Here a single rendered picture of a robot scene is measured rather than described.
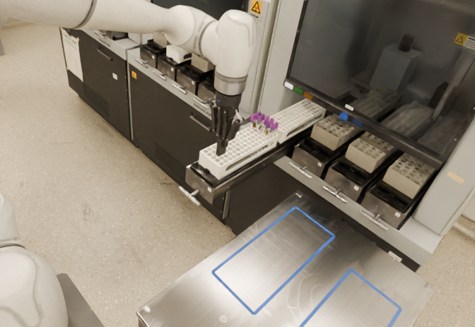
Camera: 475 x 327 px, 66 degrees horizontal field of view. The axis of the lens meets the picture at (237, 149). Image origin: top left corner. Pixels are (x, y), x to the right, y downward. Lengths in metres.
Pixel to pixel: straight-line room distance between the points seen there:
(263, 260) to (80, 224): 1.34
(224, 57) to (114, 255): 1.31
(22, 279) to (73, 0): 0.49
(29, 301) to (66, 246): 1.27
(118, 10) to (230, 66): 0.39
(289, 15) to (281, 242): 0.78
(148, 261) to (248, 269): 1.05
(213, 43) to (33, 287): 0.66
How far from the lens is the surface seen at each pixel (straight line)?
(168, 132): 2.02
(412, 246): 1.34
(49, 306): 0.84
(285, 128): 1.35
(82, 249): 2.03
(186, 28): 0.99
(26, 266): 0.81
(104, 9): 0.62
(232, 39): 0.93
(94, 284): 1.91
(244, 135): 1.28
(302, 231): 1.06
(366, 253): 1.09
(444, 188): 1.29
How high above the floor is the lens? 1.61
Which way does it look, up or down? 38 degrees down
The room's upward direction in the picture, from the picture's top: 10 degrees clockwise
